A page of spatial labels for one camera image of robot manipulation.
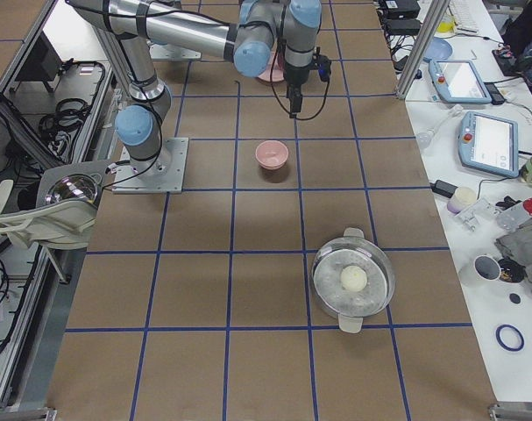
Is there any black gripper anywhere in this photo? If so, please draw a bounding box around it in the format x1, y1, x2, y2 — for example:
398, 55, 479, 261
284, 63, 313, 116

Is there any aluminium frame post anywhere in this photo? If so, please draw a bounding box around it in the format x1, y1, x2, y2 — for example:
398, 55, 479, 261
395, 0, 450, 100

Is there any pink plate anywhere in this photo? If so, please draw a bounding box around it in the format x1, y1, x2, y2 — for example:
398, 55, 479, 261
256, 52, 285, 84

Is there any pink bowl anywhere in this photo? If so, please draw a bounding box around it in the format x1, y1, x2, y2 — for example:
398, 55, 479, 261
255, 140, 289, 170

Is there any light blue plate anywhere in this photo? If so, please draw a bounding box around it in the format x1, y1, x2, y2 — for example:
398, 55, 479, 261
423, 37, 453, 62

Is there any steel pot with bun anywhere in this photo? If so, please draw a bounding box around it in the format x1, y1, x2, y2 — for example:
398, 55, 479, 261
310, 227, 395, 333

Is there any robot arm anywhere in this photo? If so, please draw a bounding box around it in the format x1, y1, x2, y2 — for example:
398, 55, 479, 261
70, 1, 331, 123

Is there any light bulb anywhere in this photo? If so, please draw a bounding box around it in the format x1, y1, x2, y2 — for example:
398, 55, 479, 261
415, 127, 438, 150

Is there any blue teach pendant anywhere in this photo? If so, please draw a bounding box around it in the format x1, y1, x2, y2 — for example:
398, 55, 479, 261
458, 111, 519, 178
428, 60, 492, 104

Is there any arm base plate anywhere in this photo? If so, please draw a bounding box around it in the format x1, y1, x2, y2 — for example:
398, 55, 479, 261
148, 42, 202, 61
110, 138, 189, 194

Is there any black power adapter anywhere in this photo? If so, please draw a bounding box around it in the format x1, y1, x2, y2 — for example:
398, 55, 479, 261
429, 180, 458, 199

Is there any white bun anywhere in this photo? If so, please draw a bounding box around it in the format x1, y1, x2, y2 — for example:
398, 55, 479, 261
340, 265, 367, 292

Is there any grey chair with bowl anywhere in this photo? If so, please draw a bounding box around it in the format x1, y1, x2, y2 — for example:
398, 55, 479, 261
0, 159, 110, 284

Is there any blue rubber ring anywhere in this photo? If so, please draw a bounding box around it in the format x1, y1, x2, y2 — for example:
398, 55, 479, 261
494, 324, 525, 352

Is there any white mug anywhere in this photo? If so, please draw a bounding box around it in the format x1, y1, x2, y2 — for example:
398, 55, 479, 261
458, 254, 501, 288

